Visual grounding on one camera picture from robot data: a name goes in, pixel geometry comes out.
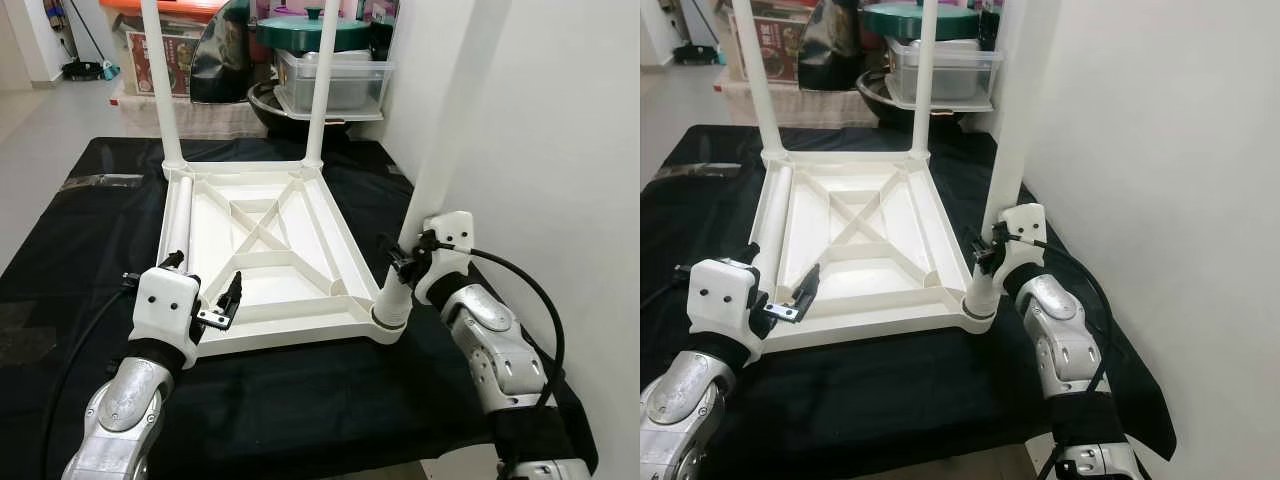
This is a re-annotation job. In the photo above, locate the clear storage box orange lid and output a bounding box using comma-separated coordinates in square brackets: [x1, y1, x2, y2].
[100, 0, 227, 101]

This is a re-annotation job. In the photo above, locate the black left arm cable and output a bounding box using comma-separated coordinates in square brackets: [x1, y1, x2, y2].
[40, 273, 142, 480]
[640, 264, 697, 312]

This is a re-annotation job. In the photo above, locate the glossy black plastic bag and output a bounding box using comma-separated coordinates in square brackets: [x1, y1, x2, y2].
[800, 0, 867, 94]
[190, 0, 257, 105]

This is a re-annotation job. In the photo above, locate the clear plastic container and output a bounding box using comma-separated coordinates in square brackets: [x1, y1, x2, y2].
[275, 48, 397, 114]
[885, 38, 1005, 104]

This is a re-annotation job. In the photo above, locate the thin black broom stick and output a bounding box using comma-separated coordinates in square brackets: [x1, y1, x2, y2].
[70, 0, 102, 63]

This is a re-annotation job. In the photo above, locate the dark green pot lid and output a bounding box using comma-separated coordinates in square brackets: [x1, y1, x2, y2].
[255, 6, 374, 52]
[862, 0, 982, 42]

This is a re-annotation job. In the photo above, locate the black wok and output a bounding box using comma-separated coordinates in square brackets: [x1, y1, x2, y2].
[247, 82, 353, 142]
[857, 72, 963, 132]

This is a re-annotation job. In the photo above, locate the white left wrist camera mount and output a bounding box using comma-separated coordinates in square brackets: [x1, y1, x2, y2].
[130, 265, 204, 372]
[688, 258, 767, 367]

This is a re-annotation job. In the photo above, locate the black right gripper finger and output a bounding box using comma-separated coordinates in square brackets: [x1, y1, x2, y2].
[961, 228, 997, 270]
[377, 232, 417, 282]

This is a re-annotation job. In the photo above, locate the black tablecloth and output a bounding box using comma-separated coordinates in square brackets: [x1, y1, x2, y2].
[0, 135, 601, 480]
[640, 123, 1179, 480]

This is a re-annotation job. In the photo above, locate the clear tape strip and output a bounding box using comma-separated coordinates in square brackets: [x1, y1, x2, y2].
[60, 172, 147, 192]
[655, 163, 742, 182]

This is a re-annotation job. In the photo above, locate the pink board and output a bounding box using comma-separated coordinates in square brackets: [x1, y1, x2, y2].
[255, 0, 373, 21]

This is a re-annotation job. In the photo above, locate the white plastic tray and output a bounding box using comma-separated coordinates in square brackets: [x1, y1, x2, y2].
[270, 85, 387, 122]
[880, 78, 997, 112]

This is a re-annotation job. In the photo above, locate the white plastic children table top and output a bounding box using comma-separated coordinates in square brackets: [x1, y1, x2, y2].
[745, 150, 1001, 353]
[150, 158, 416, 359]

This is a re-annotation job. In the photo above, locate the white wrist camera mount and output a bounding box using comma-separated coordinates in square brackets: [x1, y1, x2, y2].
[688, 258, 767, 367]
[990, 203, 1049, 297]
[130, 265, 204, 372]
[418, 210, 475, 307]

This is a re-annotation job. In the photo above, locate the red printed food carton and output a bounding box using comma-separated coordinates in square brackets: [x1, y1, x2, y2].
[125, 30, 207, 100]
[745, 15, 812, 84]

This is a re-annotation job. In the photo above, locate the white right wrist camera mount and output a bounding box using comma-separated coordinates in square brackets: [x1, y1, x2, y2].
[418, 210, 475, 307]
[990, 203, 1049, 297]

